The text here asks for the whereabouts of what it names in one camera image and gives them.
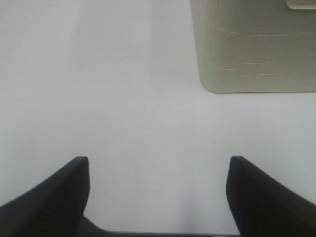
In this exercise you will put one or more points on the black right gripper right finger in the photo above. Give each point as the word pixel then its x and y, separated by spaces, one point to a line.
pixel 263 207

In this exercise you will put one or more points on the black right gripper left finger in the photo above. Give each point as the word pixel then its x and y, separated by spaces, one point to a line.
pixel 52 208

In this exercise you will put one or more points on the beige plastic storage bin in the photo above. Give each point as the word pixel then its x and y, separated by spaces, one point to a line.
pixel 255 46

